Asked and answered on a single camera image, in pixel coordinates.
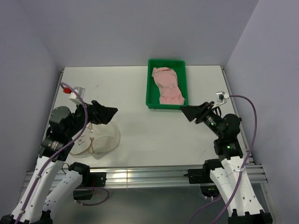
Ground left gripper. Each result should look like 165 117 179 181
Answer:
66 98 117 137

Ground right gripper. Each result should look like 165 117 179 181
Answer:
179 101 224 137

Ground white mesh laundry bag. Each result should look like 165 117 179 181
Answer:
70 121 121 158

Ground pink bra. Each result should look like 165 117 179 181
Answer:
152 67 185 105

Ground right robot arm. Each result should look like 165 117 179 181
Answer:
180 102 273 224

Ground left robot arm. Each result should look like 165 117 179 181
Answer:
0 100 118 224

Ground green plastic tray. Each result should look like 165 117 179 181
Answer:
146 59 189 110

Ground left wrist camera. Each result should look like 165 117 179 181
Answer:
69 86 86 105

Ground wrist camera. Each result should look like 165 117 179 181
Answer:
69 86 86 105
216 91 229 103

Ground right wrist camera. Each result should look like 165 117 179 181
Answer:
216 91 229 103

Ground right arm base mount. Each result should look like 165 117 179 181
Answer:
184 168 211 184

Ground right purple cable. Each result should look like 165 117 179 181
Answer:
188 94 257 224

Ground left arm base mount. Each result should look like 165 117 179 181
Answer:
73 172 107 201

